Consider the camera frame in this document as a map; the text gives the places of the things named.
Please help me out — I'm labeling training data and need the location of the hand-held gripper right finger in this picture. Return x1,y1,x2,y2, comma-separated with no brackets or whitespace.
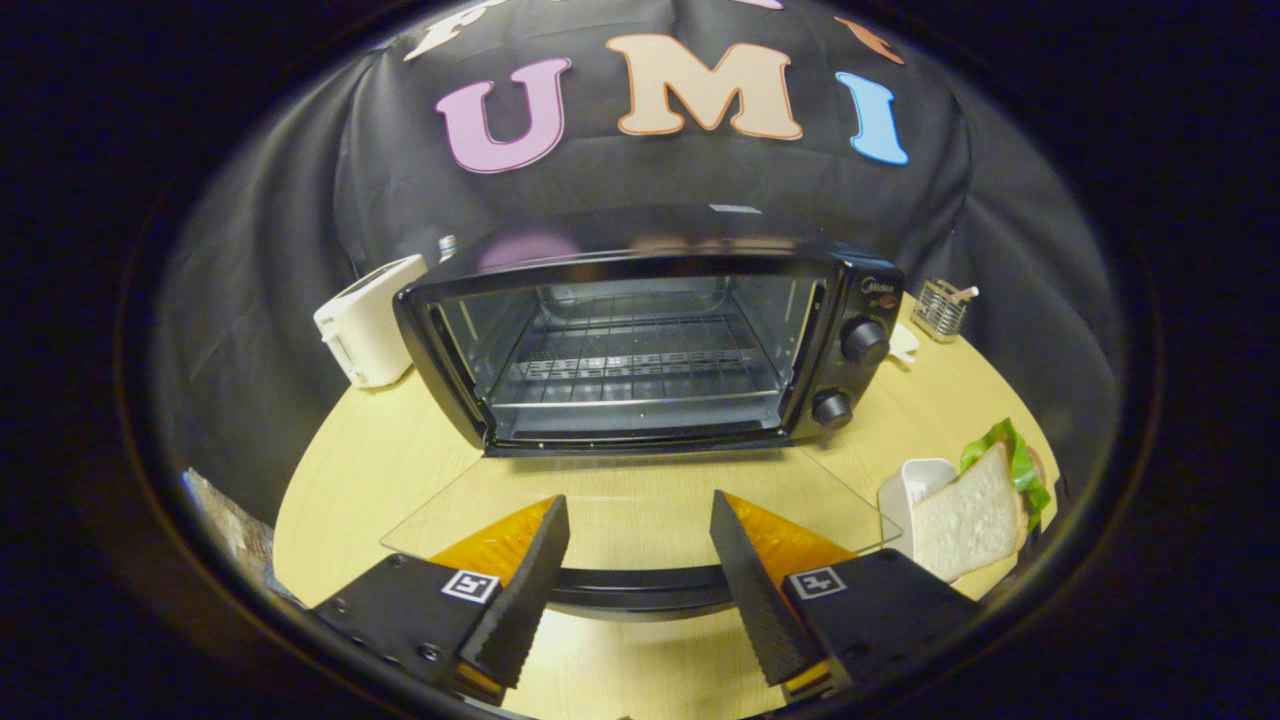
710,490,986,701

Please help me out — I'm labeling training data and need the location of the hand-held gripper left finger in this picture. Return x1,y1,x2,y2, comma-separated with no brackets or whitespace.
312,495,571,706

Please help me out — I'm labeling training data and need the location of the lettuce sandwich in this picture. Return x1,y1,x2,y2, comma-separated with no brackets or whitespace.
912,418,1053,584

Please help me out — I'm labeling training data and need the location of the black toaster oven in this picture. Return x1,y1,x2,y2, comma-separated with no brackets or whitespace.
380,205,906,623

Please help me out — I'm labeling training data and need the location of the white bread toaster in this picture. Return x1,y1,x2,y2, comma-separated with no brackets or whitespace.
313,254,429,389

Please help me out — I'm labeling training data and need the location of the white rectangular dish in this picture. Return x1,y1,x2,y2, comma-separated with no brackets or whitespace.
878,458,961,561

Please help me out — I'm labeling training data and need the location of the black backdrop cloth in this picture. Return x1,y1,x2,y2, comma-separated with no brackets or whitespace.
150,0,1121,531

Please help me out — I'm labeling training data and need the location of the oven wire rack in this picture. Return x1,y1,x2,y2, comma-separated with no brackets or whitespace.
500,320,791,409

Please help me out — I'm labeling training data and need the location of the metal wire basket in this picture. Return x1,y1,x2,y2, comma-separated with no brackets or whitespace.
912,278,981,343

